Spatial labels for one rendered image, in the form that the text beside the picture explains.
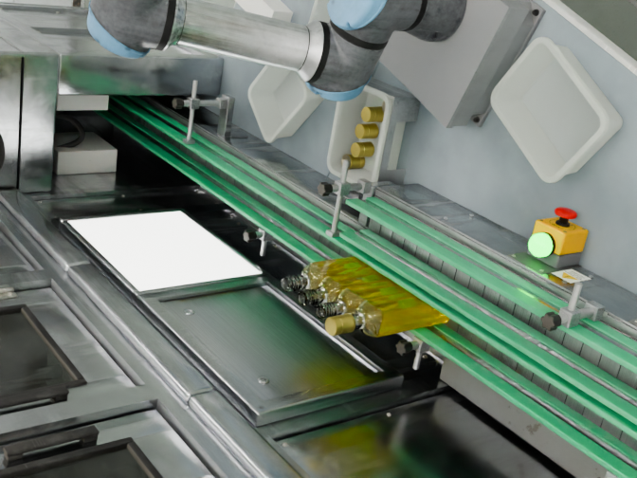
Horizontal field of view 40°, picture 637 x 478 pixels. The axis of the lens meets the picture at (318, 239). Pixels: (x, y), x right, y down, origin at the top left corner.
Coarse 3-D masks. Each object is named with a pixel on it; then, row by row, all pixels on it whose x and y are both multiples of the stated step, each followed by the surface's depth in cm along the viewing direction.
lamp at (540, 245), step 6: (534, 234) 158; (540, 234) 157; (546, 234) 157; (534, 240) 157; (540, 240) 156; (546, 240) 156; (552, 240) 156; (528, 246) 158; (534, 246) 157; (540, 246) 156; (546, 246) 156; (552, 246) 156; (534, 252) 157; (540, 252) 156; (546, 252) 156; (552, 252) 157
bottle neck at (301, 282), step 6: (288, 276) 170; (294, 276) 170; (300, 276) 171; (306, 276) 172; (282, 282) 171; (288, 282) 169; (294, 282) 170; (300, 282) 170; (306, 282) 171; (282, 288) 171; (288, 288) 169; (294, 288) 170; (300, 288) 171; (306, 288) 172
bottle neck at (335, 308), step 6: (318, 306) 162; (324, 306) 161; (330, 306) 162; (336, 306) 162; (342, 306) 163; (318, 312) 163; (324, 312) 161; (330, 312) 161; (336, 312) 162; (342, 312) 163; (318, 318) 162; (324, 318) 161
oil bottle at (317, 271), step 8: (312, 264) 174; (320, 264) 175; (328, 264) 176; (336, 264) 176; (344, 264) 177; (352, 264) 178; (360, 264) 178; (304, 272) 173; (312, 272) 172; (320, 272) 171; (328, 272) 172; (336, 272) 173; (344, 272) 174; (312, 280) 171; (320, 280) 171; (312, 288) 172
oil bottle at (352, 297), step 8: (352, 288) 167; (360, 288) 167; (368, 288) 168; (376, 288) 169; (384, 288) 169; (392, 288) 170; (400, 288) 171; (344, 296) 164; (352, 296) 164; (360, 296) 164; (368, 296) 165; (376, 296) 166; (344, 304) 164; (352, 304) 163; (352, 312) 163
